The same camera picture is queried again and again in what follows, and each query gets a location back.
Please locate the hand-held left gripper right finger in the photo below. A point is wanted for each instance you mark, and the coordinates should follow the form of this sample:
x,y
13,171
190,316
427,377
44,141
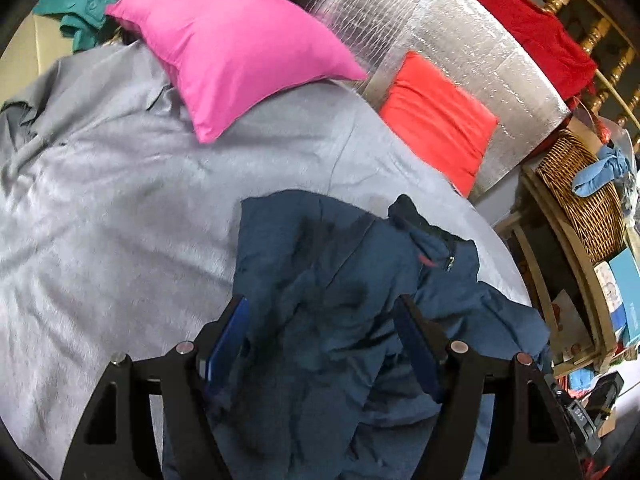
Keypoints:
x,y
420,350

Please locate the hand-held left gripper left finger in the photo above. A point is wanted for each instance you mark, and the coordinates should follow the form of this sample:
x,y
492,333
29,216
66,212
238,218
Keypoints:
x,y
227,340

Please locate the navy blue zip jacket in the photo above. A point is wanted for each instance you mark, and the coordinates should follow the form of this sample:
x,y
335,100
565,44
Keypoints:
x,y
325,285

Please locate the white patterned box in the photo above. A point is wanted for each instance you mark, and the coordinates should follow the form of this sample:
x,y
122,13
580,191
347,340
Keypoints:
x,y
607,295

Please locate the light blue box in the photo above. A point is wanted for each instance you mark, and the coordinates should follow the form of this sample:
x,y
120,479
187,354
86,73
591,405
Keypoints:
x,y
630,300

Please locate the wooden table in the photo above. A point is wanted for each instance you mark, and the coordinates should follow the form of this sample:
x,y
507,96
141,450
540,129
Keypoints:
x,y
582,270

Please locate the grey blanket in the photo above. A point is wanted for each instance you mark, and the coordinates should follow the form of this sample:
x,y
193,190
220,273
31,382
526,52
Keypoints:
x,y
125,200

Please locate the wicker basket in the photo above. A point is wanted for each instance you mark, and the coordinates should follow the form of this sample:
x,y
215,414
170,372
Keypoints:
x,y
595,220

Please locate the red orange pillow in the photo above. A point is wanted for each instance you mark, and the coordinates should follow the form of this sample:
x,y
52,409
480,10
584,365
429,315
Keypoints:
x,y
440,120

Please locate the blue cloth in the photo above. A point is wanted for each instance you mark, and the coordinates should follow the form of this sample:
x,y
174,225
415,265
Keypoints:
x,y
600,175

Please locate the clear plastic bag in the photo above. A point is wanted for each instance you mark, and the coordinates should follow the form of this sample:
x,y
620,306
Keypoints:
x,y
607,132

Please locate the pink pillow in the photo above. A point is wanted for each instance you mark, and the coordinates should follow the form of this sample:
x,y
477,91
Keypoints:
x,y
230,50

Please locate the silver foil insulation panel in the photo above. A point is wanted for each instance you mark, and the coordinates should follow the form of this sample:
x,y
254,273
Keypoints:
x,y
450,25

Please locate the red cloth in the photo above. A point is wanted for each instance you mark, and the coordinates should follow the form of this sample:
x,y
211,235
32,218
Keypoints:
x,y
530,25

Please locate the beige sofa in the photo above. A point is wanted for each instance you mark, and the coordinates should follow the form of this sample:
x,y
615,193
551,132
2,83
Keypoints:
x,y
35,50

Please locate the teal garment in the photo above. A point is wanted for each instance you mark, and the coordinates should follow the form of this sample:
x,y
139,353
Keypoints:
x,y
80,10

